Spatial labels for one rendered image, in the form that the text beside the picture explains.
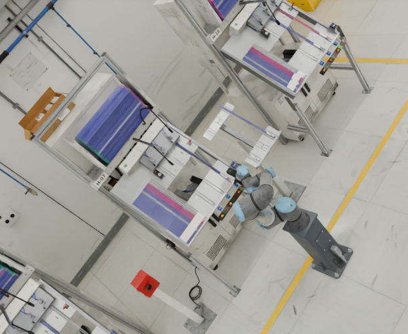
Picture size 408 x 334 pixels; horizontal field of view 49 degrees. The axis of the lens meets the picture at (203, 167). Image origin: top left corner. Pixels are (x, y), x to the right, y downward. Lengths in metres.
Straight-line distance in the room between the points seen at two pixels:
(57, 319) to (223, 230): 1.47
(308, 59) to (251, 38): 0.49
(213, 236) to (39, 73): 2.24
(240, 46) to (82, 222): 2.54
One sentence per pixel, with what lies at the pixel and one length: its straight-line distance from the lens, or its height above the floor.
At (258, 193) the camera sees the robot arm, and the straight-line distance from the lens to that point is 2.49.
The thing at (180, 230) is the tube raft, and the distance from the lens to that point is 3.24.
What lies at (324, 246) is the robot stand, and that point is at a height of 0.29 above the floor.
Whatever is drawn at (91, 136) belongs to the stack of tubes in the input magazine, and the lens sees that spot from 3.15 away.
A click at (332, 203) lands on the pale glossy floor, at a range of 3.73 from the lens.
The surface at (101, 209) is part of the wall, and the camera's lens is 5.04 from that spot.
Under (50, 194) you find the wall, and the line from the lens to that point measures 4.78.
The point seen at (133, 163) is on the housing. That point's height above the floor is 1.25.
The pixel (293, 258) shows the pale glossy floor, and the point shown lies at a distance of 3.61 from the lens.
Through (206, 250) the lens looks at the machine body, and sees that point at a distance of 3.78.
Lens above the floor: 2.85
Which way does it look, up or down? 36 degrees down
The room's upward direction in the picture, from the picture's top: 44 degrees counter-clockwise
